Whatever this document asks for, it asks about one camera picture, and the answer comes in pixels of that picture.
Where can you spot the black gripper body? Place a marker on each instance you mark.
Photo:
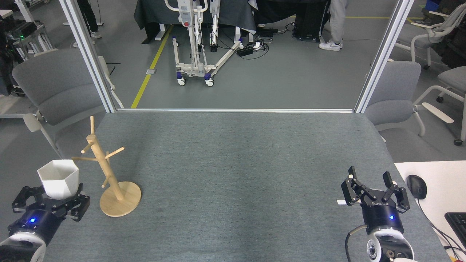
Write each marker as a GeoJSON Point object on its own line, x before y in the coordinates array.
{"type": "Point", "coordinates": [36, 223]}
{"type": "Point", "coordinates": [382, 216]}

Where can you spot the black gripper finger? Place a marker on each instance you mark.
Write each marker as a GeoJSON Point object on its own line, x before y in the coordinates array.
{"type": "Point", "coordinates": [23, 200]}
{"type": "Point", "coordinates": [78, 207]}
{"type": "Point", "coordinates": [400, 198]}
{"type": "Point", "coordinates": [349, 193]}

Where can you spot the white faceted cup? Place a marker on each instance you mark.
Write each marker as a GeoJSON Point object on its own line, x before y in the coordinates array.
{"type": "Point", "coordinates": [60, 185]}

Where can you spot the wooden cup rack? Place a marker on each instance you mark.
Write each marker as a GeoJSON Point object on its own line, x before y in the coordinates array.
{"type": "Point", "coordinates": [120, 203]}

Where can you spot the black computer mouse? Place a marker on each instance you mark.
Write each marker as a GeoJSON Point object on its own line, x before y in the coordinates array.
{"type": "Point", "coordinates": [417, 186]}

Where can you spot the white desk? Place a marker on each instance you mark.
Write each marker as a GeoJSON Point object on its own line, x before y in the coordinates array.
{"type": "Point", "coordinates": [444, 182]}

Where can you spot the black keyboard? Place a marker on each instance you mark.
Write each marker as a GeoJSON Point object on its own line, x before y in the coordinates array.
{"type": "Point", "coordinates": [458, 225]}

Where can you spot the grey chair with pale armrests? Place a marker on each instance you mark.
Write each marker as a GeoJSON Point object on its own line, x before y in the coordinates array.
{"type": "Point", "coordinates": [455, 78]}
{"type": "Point", "coordinates": [395, 91]}
{"type": "Point", "coordinates": [54, 87]}

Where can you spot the metal floor socket plate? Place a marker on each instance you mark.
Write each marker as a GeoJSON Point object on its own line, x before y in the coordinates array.
{"type": "Point", "coordinates": [151, 71]}

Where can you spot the equipment cart with green light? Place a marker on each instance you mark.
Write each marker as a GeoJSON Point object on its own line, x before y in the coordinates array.
{"type": "Point", "coordinates": [22, 29]}

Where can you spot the black computer case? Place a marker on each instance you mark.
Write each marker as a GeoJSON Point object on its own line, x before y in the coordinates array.
{"type": "Point", "coordinates": [309, 22]}

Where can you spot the blue box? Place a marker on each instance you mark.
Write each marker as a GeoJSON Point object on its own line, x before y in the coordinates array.
{"type": "Point", "coordinates": [433, 3]}

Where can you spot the dark grey table cloth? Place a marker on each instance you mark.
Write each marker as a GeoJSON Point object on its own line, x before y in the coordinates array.
{"type": "Point", "coordinates": [233, 12]}

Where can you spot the white stand on wheels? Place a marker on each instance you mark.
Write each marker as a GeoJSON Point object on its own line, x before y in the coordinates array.
{"type": "Point", "coordinates": [185, 14]}

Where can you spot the silver table edge rail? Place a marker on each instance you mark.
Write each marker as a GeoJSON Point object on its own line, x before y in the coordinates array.
{"type": "Point", "coordinates": [236, 110]}

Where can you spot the silver frame post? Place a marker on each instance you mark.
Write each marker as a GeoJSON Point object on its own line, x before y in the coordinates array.
{"type": "Point", "coordinates": [384, 54]}
{"type": "Point", "coordinates": [86, 47]}

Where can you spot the white frame office chair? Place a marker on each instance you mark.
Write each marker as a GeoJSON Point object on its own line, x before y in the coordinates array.
{"type": "Point", "coordinates": [437, 31]}

